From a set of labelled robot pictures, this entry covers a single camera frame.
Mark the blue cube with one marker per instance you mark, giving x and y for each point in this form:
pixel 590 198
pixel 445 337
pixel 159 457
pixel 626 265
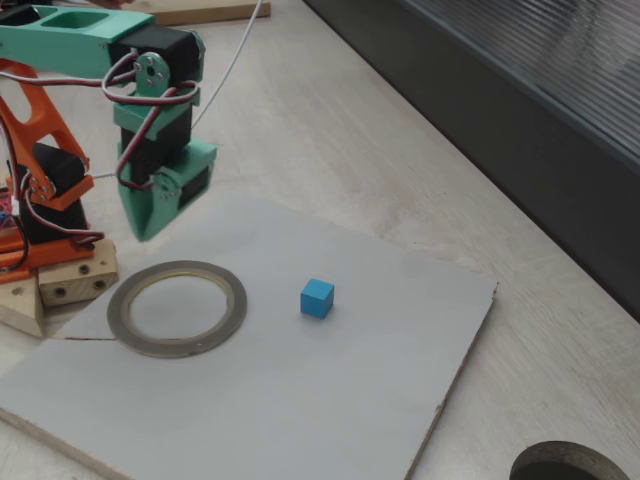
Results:
pixel 316 300

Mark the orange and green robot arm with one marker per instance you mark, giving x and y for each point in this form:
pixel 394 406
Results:
pixel 60 45

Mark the wooden base block with holes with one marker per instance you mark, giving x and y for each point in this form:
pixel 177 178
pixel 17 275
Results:
pixel 75 285

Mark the red controller board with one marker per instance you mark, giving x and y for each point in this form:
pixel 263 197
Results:
pixel 4 205

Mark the light wooden plank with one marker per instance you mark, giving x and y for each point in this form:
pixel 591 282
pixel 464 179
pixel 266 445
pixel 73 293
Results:
pixel 210 12

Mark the long wooden base plank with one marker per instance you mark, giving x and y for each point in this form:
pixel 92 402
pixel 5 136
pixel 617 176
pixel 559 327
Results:
pixel 20 310

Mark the white particle board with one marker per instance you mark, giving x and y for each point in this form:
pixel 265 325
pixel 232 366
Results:
pixel 300 390

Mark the frosted glass desk partition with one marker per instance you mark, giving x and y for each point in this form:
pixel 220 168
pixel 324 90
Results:
pixel 550 150

